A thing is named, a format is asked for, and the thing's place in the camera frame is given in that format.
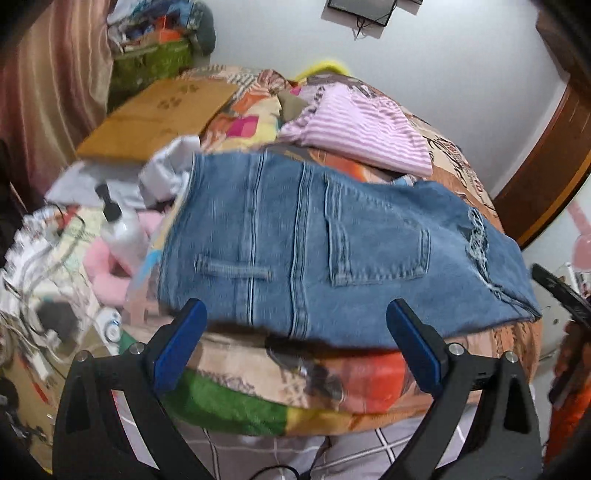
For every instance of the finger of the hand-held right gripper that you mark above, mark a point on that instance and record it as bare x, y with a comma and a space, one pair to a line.
561, 288

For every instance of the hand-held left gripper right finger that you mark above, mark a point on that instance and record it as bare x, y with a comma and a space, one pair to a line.
413, 344

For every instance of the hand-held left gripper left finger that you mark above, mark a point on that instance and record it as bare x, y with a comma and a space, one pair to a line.
180, 341

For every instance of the blue denim pants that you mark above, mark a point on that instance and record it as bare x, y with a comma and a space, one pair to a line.
341, 249

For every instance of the white round device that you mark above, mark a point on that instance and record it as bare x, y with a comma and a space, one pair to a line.
111, 325

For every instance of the bed with patterned quilt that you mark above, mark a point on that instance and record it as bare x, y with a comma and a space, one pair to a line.
332, 378

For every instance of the pink plush cloth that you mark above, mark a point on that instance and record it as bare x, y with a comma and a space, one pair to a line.
108, 277

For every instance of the wooden door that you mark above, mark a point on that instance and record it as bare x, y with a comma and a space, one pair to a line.
545, 175

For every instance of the white pump bottle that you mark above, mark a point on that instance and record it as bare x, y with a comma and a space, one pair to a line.
121, 228

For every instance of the white crumpled cloth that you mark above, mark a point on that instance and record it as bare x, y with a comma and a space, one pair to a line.
168, 170

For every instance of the grey cloth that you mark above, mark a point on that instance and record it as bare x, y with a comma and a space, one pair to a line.
87, 182

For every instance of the pink striped shirt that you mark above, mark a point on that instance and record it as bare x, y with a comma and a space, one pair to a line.
355, 134

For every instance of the brown paw-print mat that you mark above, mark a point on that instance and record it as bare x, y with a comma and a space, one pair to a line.
157, 115

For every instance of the olive cloth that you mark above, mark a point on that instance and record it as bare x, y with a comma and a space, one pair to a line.
292, 105

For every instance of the green storage bag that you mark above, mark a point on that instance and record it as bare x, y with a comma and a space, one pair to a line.
152, 62

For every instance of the striped brown curtain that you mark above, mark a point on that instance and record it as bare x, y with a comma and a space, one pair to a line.
51, 87

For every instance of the yellow foam tube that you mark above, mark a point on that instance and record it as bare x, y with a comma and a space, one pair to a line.
323, 69

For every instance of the pile of clothes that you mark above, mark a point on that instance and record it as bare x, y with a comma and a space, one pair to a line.
157, 23

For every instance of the small black monitor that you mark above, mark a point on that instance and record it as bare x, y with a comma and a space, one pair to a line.
360, 9

